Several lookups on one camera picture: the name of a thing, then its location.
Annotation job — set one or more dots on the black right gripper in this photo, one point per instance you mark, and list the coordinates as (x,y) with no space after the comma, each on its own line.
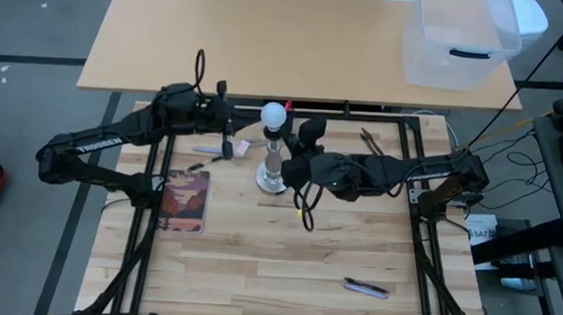
(306,154)

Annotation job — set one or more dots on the sunset print mat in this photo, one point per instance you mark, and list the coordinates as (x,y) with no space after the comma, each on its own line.
(182,200)

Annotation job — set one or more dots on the white labelled box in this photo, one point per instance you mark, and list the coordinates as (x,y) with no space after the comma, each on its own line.
(480,230)

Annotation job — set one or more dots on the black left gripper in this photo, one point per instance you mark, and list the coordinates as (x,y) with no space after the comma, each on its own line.
(218,115)

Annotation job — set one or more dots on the black pen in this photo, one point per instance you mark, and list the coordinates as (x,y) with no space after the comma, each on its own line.
(366,286)

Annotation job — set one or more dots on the silver blue pen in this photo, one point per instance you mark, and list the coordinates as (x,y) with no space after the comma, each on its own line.
(366,291)

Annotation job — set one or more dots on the tan wooden desk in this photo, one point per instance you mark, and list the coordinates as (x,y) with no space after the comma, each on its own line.
(268,41)

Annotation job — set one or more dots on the black pen cup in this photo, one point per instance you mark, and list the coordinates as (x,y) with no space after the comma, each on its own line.
(289,126)

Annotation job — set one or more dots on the silver metal lamp base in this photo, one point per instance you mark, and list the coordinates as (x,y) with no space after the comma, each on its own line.
(271,176)

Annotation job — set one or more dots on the black aluminium frame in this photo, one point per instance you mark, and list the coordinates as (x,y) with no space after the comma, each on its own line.
(361,117)

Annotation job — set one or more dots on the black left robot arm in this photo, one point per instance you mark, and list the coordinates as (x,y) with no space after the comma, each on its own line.
(99,143)

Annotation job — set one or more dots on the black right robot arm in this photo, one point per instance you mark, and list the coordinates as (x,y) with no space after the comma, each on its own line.
(406,176)

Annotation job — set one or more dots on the clear plastic storage bin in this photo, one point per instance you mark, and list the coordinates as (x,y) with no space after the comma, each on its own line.
(455,65)

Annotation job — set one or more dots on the pink marker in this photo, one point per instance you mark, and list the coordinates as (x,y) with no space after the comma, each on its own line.
(288,106)

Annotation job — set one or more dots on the white lightbulb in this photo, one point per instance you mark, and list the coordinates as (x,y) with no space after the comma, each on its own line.
(273,116)

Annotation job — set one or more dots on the dark slim pen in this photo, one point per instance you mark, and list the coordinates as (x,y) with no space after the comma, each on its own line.
(371,141)
(369,146)

